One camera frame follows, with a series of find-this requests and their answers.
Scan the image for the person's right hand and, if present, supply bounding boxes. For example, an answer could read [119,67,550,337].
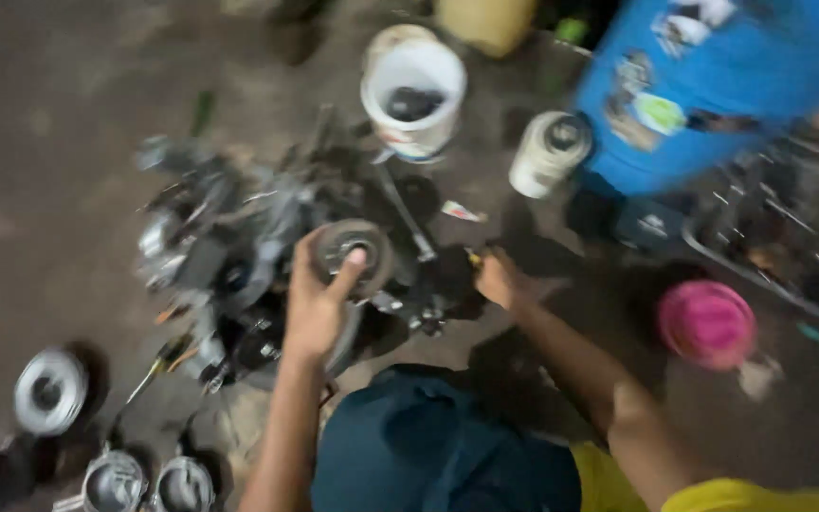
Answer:
[472,247,535,311]

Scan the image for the person's left hand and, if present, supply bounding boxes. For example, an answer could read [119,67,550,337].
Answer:
[282,228,369,365]

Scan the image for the round grey clutch disc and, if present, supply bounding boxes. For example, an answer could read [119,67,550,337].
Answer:
[310,218,398,300]

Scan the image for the small printed packet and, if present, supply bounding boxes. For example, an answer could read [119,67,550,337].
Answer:
[441,200,487,224]

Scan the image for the long metal wrench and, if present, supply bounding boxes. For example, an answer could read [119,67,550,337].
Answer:
[374,162,439,264]

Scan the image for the white plastic jar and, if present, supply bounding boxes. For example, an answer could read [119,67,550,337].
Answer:
[508,110,594,200]

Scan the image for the dark box with label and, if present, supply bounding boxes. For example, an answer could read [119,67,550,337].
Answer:
[612,198,688,250]

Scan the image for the person's dark teal trousers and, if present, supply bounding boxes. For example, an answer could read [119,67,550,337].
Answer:
[310,364,584,512]

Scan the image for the white plastic bucket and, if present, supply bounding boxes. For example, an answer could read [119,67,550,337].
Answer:
[360,23,469,165]

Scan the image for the pink plastic bowl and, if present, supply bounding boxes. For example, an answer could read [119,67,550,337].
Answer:
[655,279,759,372]

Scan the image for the yellow plastic container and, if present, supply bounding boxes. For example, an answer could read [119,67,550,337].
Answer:
[434,0,540,59]

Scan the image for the dismantled grey motorcycle engine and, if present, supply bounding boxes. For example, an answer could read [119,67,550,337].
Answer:
[132,107,489,395]

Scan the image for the blue plastic drum with stickers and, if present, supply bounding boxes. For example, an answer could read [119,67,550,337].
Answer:
[572,0,819,199]

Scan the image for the white paper scrap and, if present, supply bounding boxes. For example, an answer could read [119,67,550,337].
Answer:
[738,353,786,402]

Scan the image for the metal tray of tools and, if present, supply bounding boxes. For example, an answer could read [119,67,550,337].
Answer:
[680,124,819,338]

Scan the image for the person's yellow shirt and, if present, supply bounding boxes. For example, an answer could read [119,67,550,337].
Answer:
[569,441,819,512]

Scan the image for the green bottle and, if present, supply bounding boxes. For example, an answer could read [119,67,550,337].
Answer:
[191,90,217,137]

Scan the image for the silver metal cylinder part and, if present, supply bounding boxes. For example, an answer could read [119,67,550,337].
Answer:
[53,448,149,512]
[148,455,217,512]

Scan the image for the round silver engine cover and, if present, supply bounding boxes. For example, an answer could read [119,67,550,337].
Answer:
[13,346,91,438]

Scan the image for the screwdriver with dark handle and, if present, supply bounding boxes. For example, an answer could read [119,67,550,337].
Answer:
[107,333,196,435]

